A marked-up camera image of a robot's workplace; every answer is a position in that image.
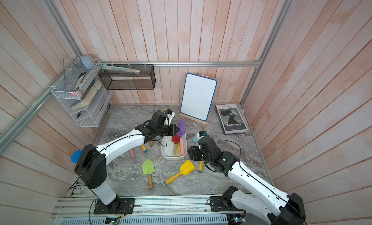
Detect red shovel wooden handle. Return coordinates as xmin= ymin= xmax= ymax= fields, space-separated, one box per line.
xmin=171 ymin=134 xmax=180 ymax=156

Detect white plastic storage box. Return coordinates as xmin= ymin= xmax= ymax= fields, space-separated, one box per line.
xmin=161 ymin=135 xmax=187 ymax=160

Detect green trowel yellow handle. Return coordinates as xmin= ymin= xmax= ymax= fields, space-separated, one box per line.
xmin=177 ymin=143 xmax=182 ymax=156

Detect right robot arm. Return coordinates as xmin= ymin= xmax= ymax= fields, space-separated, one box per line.
xmin=188 ymin=136 xmax=306 ymax=225

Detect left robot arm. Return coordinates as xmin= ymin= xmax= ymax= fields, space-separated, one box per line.
xmin=75 ymin=110 xmax=180 ymax=208

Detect all yellow plastic scoop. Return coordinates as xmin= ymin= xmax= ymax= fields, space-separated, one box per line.
xmin=164 ymin=160 xmax=195 ymax=185

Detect light blue trowel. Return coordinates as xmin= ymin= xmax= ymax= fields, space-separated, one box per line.
xmin=192 ymin=133 xmax=200 ymax=144

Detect wooden easel stand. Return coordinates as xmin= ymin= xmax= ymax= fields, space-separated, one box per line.
xmin=179 ymin=113 xmax=208 ymax=130

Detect grey Twins story book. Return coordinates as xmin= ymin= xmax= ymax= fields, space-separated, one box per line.
xmin=215 ymin=104 xmax=248 ymax=135

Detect pale green ruler tool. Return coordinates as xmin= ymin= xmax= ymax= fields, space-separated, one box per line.
xmin=101 ymin=64 xmax=140 ymax=74

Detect blue lidded jar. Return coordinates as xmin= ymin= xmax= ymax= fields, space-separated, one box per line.
xmin=70 ymin=150 xmax=82 ymax=164

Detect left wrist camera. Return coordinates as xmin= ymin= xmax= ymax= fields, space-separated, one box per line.
xmin=163 ymin=109 xmax=175 ymax=125

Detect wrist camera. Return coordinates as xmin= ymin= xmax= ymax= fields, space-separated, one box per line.
xmin=163 ymin=109 xmax=175 ymax=125
xmin=197 ymin=131 xmax=207 ymax=139

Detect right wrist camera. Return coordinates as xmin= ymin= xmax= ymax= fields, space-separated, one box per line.
xmin=197 ymin=131 xmax=207 ymax=139

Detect green trowel wooden handle front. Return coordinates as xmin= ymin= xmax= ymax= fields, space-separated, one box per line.
xmin=142 ymin=159 xmax=155 ymax=190

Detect whiteboard with blue frame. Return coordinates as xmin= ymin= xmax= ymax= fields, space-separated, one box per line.
xmin=180 ymin=73 xmax=217 ymax=121

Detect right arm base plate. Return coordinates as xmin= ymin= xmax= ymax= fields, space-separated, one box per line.
xmin=207 ymin=196 xmax=244 ymax=212

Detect black wire basket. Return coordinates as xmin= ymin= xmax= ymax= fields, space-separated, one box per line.
xmin=98 ymin=64 xmax=157 ymax=90

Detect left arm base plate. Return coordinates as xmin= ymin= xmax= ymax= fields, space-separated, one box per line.
xmin=94 ymin=198 xmax=135 ymax=215

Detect books on wire shelf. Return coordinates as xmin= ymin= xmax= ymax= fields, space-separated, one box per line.
xmin=70 ymin=73 xmax=102 ymax=110

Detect white wire shelf rack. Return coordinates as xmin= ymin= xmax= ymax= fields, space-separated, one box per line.
xmin=51 ymin=58 xmax=112 ymax=128

